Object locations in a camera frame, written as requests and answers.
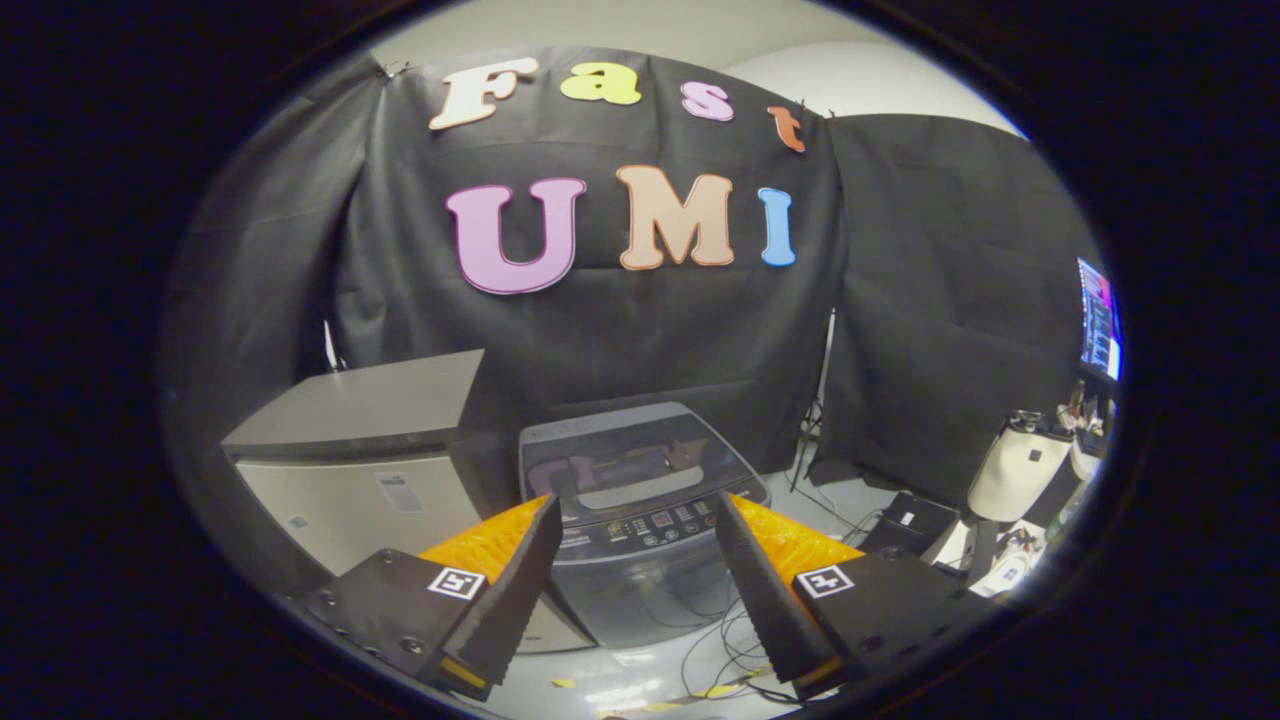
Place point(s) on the black light stand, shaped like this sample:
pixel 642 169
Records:
pixel 827 350

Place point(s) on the black box with white label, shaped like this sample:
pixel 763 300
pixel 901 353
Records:
pixel 905 535

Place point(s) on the computer monitor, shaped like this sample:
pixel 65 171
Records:
pixel 1097 320

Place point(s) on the grey cabinet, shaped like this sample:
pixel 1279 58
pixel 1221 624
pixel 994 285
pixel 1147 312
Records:
pixel 350 500

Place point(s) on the backdrop stand pole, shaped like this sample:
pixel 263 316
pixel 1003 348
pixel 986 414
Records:
pixel 328 345

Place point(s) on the white canister with black top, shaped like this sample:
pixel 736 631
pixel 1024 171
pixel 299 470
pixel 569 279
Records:
pixel 1015 470

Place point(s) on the grey washing machine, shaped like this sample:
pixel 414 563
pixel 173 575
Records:
pixel 640 590

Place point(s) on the black backdrop cloth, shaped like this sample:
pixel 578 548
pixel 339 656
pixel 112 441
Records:
pixel 650 330

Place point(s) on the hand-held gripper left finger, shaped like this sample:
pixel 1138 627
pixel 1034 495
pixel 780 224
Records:
pixel 515 600

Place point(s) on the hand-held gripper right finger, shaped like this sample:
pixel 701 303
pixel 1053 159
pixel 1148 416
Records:
pixel 770 600

